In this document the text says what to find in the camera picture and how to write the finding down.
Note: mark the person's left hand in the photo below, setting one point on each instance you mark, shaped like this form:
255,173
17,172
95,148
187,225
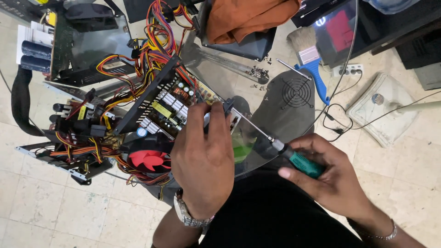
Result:
203,165

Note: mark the person's right hand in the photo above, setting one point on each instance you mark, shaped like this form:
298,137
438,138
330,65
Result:
337,182

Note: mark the power supply circuit board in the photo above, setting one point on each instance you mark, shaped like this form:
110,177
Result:
165,106

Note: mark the green object under glass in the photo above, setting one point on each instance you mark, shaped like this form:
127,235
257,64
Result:
243,151

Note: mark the silver wristwatch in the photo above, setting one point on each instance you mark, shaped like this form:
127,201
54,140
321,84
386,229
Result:
187,213

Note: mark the red cooling fan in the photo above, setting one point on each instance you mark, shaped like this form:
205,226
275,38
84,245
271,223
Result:
150,159

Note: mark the person's black trousers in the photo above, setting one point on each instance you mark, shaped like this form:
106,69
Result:
268,213

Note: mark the black metal cover with grille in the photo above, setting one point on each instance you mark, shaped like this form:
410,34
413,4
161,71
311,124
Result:
286,103

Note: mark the pile of small screws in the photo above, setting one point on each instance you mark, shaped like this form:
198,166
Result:
260,73

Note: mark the white power strip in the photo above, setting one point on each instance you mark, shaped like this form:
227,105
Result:
348,70

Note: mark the black metal box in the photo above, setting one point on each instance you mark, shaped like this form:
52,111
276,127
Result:
241,46

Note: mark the dismantled power supply silver chassis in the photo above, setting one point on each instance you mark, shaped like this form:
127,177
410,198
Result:
79,144

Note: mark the black computer case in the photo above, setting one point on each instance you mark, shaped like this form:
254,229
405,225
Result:
330,31

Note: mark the orange cloth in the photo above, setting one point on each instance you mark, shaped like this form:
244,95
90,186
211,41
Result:
248,17

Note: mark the dark wooden furniture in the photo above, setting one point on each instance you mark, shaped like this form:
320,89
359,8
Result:
413,41

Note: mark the black power supply housing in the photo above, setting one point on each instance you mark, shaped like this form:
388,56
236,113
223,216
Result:
93,41

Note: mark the circuit board with blue capacitors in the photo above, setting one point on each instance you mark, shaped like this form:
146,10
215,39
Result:
38,51

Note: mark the white pedestal base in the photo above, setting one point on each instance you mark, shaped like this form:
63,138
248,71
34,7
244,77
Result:
382,110

